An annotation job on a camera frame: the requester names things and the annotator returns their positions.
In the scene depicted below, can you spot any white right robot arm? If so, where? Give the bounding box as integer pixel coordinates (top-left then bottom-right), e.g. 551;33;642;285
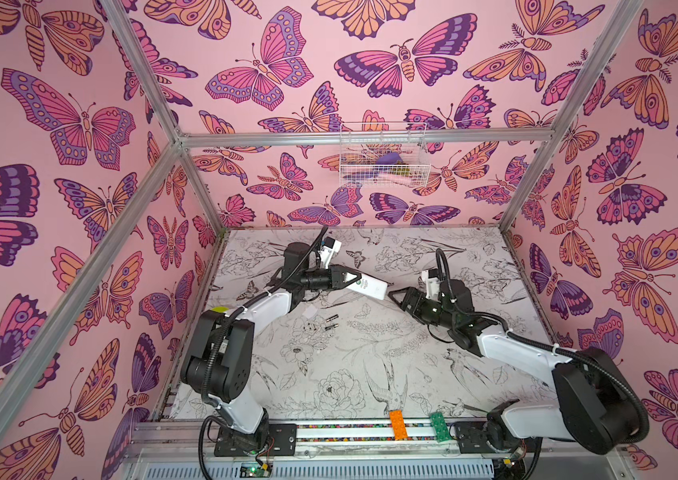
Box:
388;250;650;455

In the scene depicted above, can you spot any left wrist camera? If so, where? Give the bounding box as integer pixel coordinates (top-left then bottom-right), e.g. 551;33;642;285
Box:
319;237;341;269

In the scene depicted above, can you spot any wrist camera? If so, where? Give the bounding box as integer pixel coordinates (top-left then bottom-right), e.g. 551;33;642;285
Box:
319;237;341;269
421;268;441;300

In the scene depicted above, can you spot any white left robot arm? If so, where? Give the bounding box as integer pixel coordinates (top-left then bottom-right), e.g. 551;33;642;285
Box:
180;227;362;479

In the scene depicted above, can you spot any orange lego brick on rail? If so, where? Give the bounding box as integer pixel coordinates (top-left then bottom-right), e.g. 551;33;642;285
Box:
389;410;409;441

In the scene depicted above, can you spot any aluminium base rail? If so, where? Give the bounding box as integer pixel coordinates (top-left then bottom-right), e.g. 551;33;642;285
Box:
123;418;643;479

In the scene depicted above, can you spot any green lego brick on rail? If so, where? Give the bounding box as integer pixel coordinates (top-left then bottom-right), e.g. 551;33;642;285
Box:
429;412;452;443

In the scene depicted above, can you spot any white battery cover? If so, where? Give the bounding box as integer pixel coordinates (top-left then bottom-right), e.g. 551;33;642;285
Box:
303;305;318;319

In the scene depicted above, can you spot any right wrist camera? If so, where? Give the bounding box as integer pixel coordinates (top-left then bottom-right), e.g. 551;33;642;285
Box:
421;268;441;300

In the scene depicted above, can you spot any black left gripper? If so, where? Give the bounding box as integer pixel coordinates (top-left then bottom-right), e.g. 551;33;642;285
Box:
298;267;361;294

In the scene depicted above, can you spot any aluminium frame post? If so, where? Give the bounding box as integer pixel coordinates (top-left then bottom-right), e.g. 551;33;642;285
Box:
98;0;226;235

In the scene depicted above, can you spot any clear wall basket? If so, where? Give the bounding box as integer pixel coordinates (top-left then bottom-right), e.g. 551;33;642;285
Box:
337;128;431;189

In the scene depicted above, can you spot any small white remote control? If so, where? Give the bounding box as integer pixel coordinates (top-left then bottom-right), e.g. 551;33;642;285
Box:
353;275;389;300

